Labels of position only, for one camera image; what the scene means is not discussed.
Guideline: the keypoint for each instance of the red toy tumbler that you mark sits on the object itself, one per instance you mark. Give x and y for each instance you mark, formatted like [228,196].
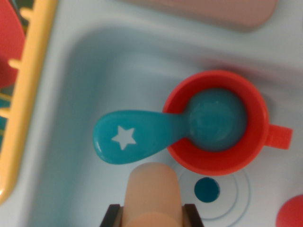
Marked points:
[292,212]

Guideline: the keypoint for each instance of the grey toy faucet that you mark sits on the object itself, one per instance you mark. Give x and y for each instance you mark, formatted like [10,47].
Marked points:
[213,14]

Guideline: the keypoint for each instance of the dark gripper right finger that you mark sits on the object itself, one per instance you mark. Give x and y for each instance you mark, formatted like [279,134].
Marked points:
[193,217]

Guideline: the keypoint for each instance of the light blue toy sink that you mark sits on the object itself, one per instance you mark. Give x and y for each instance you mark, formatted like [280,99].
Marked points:
[130,66]

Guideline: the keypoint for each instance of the red toy plate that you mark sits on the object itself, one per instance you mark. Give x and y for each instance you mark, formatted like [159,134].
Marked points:
[9,42]

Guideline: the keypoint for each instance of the teal spoon with white star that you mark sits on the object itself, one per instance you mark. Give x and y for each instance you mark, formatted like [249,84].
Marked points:
[154,132]

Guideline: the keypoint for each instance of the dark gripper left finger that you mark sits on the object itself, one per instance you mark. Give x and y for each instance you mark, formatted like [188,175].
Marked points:
[113,217]

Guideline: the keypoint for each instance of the beige detergent bottle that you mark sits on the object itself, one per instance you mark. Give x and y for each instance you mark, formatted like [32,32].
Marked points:
[154,194]

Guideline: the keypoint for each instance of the red toy mug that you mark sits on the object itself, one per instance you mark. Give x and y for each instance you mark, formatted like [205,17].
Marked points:
[217,163]

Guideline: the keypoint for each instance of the yellow dish rack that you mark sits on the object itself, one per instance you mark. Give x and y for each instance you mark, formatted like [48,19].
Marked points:
[30,82]

